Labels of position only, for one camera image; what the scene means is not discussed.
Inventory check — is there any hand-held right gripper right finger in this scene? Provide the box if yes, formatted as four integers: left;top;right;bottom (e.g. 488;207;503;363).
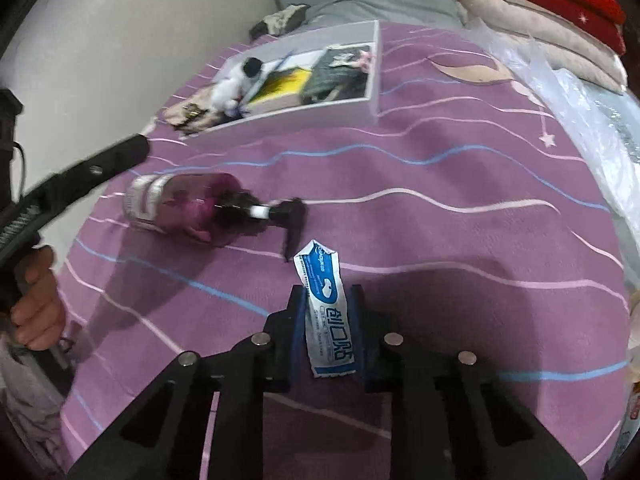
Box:
347;284;588;480

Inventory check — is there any white shallow box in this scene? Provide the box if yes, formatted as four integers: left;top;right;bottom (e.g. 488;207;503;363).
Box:
187;20;382;151

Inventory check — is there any folded cream quilt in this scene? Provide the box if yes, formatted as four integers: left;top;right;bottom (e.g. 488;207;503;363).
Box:
450;0;628;96

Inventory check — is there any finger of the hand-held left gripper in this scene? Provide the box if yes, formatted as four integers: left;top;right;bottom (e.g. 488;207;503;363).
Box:
20;132;152;233

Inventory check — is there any person's left hand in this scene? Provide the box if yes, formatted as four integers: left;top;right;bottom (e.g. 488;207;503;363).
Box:
10;245;68;351

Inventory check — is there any dark clothing heap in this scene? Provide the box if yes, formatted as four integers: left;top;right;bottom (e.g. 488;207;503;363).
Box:
249;4;311;38

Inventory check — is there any clear plastic sheet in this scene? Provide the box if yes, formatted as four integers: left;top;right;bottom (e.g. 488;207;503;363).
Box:
480;17;640;261

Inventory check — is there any purple spray bottle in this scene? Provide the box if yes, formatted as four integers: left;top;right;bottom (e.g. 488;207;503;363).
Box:
124;172;307;263

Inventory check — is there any beige plaid pouch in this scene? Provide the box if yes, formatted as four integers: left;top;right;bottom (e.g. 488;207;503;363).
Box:
164;101;226;136

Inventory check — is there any green plaid pouch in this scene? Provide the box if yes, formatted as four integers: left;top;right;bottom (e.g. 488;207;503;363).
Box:
300;49;373;101

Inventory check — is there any white and blue bandage packet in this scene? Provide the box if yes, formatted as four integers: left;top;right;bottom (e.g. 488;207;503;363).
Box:
292;240;357;378

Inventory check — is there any yellow printed packet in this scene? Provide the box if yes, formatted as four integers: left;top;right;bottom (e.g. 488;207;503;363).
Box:
247;67;313;108

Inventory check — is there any grey blanket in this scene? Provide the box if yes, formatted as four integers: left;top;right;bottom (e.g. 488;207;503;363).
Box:
300;0;463;31

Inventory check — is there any white plush toy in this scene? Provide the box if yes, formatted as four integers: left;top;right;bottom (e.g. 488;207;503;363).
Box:
210;56;268;116

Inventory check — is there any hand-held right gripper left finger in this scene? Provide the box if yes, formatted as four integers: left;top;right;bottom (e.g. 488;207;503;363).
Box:
67;284;307;480

